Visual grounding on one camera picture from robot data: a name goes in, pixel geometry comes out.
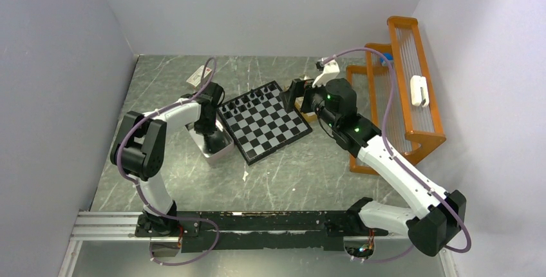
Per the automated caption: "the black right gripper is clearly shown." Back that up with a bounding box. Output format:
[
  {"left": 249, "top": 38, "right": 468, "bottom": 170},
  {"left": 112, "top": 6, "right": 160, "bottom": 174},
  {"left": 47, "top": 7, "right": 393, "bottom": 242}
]
[{"left": 279, "top": 74, "right": 339, "bottom": 129}]

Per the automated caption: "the white plastic clip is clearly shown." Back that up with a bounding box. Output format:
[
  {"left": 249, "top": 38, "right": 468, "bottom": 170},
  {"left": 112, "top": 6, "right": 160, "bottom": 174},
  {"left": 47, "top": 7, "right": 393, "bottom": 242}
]
[{"left": 410, "top": 75, "right": 429, "bottom": 108}]

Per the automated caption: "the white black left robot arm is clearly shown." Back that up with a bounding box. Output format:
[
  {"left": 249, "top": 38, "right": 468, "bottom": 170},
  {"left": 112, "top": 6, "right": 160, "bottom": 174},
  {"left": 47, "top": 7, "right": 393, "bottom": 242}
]
[{"left": 110, "top": 82, "right": 231, "bottom": 236}]

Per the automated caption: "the blue round object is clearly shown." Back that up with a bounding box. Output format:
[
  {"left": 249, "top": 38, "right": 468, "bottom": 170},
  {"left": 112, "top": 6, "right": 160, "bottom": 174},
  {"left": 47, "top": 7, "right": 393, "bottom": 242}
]
[{"left": 380, "top": 53, "right": 393, "bottom": 66}]

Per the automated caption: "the black mounting rail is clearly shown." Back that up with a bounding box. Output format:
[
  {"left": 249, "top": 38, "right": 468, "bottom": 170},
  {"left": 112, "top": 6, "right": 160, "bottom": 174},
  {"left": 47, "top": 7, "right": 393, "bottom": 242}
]
[{"left": 135, "top": 211, "right": 388, "bottom": 253}]

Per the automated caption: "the pink metal tin box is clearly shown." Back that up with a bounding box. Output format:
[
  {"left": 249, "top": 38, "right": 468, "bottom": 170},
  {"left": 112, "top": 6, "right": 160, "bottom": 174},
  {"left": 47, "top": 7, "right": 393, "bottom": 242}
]
[{"left": 186, "top": 120, "right": 235, "bottom": 165}]

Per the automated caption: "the black white chessboard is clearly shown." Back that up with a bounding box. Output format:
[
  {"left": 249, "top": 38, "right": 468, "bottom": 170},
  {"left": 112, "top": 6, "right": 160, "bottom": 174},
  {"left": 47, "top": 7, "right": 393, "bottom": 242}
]
[{"left": 217, "top": 81, "right": 312, "bottom": 165}]

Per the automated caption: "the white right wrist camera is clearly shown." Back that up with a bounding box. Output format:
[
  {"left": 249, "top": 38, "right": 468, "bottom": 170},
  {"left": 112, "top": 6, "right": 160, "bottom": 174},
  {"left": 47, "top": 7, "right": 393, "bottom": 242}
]
[{"left": 312, "top": 59, "right": 340, "bottom": 88}]

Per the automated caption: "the white red card box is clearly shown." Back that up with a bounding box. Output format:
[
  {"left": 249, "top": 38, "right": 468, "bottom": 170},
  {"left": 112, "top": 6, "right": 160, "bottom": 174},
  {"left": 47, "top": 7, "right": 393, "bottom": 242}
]
[{"left": 186, "top": 65, "right": 212, "bottom": 87}]

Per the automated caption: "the orange wooden rack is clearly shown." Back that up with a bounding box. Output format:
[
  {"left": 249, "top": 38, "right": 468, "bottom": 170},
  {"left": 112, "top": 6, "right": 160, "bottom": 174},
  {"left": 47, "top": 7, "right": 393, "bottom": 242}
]
[{"left": 346, "top": 16, "right": 446, "bottom": 165}]

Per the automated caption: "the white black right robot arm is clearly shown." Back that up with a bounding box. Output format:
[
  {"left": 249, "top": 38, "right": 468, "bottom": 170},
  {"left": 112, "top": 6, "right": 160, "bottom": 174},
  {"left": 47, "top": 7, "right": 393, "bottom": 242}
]
[{"left": 279, "top": 79, "right": 471, "bottom": 256}]

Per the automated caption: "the yellow tray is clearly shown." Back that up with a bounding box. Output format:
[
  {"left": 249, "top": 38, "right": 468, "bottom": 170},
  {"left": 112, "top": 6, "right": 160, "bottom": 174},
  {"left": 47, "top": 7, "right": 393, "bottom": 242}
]
[{"left": 298, "top": 110, "right": 317, "bottom": 123}]

